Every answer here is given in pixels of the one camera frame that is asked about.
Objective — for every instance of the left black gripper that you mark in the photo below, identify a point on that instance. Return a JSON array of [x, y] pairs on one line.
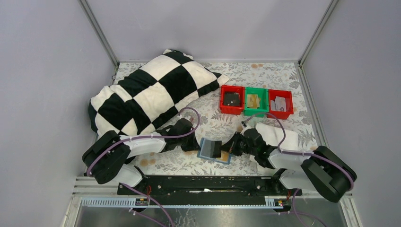
[[194, 145]]

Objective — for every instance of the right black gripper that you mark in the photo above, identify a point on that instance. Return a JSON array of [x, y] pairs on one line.
[[231, 146]]

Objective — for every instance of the black credit card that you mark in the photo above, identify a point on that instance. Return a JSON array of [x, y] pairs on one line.
[[212, 149]]

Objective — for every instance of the blue card holder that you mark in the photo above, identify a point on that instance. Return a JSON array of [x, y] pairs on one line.
[[201, 155]]

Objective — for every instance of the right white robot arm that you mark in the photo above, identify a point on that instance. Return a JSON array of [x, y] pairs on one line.
[[275, 152]]

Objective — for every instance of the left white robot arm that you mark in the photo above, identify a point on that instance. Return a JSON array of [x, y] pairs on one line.
[[109, 158]]

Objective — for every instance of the black cards in bin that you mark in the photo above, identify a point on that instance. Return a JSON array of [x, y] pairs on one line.
[[231, 99]]

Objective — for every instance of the gold cards in bin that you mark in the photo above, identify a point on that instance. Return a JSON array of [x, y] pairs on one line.
[[253, 101]]

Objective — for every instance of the white cards in bin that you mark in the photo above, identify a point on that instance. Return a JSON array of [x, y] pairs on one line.
[[278, 104]]

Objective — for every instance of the white folded towel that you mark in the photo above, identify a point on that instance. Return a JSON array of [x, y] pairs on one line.
[[272, 136]]

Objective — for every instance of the left red plastic bin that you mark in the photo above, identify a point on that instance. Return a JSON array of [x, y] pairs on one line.
[[234, 110]]

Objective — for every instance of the red plastic bin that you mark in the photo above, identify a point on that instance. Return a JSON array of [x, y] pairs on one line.
[[289, 102], [234, 110]]

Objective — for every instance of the green plastic bin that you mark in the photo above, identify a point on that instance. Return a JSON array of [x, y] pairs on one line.
[[263, 95]]

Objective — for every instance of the floral table cloth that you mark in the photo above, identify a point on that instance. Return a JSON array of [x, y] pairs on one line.
[[214, 125]]

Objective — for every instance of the black white checkered pillow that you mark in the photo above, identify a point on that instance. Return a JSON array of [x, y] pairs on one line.
[[150, 96]]

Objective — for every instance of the right red plastic bin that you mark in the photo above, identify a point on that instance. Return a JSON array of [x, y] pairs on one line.
[[289, 102]]

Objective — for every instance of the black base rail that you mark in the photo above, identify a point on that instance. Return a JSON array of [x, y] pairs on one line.
[[212, 189]]

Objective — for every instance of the grey slotted cable duct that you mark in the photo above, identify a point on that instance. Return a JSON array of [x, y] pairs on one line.
[[141, 202]]

